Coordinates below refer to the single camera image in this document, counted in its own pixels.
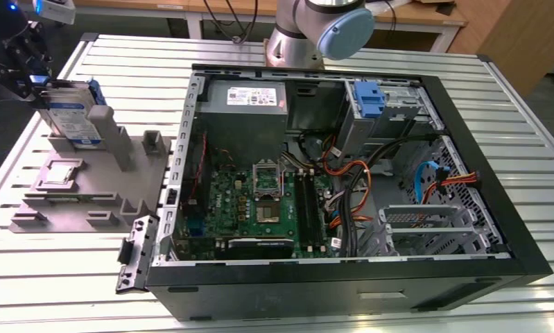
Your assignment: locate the wooden desk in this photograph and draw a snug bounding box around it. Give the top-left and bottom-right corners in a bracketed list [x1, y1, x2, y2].
[377, 0, 471, 53]

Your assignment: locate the orange red wire bundle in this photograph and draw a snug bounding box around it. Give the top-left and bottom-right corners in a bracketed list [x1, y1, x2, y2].
[323, 160, 375, 223]

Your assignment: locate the black PC case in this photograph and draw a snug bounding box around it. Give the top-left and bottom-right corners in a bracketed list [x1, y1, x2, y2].
[144, 63, 554, 322]

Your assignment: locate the orange red yellow power wire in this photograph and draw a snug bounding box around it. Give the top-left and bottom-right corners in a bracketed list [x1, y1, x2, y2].
[423, 170, 483, 206]

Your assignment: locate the thin red wire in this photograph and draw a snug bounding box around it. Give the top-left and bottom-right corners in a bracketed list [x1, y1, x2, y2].
[178, 130, 209, 211]

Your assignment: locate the grey parts rack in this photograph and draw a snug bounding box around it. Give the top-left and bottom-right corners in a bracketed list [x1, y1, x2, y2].
[8, 105, 175, 234]

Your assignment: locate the metal socket cover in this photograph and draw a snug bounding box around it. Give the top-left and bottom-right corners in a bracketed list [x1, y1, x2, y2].
[251, 160, 287, 202]

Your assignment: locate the grey power supply unit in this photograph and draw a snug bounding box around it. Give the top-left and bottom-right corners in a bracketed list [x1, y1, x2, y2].
[197, 80, 289, 167]

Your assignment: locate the wooden cabinet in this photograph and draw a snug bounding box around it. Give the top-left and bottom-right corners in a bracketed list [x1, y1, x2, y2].
[480, 0, 554, 98]

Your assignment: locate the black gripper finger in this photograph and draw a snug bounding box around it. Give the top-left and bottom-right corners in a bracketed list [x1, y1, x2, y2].
[0, 65, 51, 109]
[3, 20, 55, 76]

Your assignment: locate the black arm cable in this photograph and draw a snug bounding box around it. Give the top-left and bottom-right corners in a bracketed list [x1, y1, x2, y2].
[201, 0, 260, 45]

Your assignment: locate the silver drive cage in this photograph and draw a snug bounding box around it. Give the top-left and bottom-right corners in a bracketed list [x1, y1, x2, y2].
[336, 79, 444, 157]

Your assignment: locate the blue plastic drive latch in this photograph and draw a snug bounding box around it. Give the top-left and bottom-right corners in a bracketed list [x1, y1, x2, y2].
[353, 80, 384, 119]

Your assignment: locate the green RAM stick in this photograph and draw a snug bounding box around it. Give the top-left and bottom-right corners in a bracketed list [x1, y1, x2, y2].
[44, 194, 94, 203]

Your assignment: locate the blue wire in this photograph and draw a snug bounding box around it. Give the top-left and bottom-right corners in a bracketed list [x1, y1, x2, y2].
[413, 160, 453, 205]

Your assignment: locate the green motherboard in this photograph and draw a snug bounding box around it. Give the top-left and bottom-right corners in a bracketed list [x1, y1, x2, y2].
[175, 166, 347, 259]

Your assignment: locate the black graphics card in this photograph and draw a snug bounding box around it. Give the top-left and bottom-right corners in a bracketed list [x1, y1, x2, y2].
[213, 236, 296, 259]

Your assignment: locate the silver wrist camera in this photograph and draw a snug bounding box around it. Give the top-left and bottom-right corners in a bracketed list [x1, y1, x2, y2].
[35, 0, 78, 26]

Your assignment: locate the silver CPU chip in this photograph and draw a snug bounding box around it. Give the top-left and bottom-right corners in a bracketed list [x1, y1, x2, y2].
[46, 165, 82, 184]

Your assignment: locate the hard disk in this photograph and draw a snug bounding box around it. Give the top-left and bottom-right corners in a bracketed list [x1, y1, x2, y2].
[24, 73, 108, 152]

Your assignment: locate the black cable bundle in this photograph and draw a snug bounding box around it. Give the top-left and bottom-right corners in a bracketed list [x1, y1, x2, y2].
[339, 133, 443, 258]

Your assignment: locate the CPU socket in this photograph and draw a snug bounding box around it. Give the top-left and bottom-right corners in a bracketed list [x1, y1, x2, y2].
[253, 200, 285, 225]

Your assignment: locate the silver expansion slot bracket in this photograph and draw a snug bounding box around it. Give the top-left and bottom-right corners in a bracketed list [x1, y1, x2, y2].
[116, 214, 162, 296]

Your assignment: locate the black RAM slot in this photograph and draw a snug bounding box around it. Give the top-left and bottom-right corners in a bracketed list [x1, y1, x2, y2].
[295, 169, 316, 253]

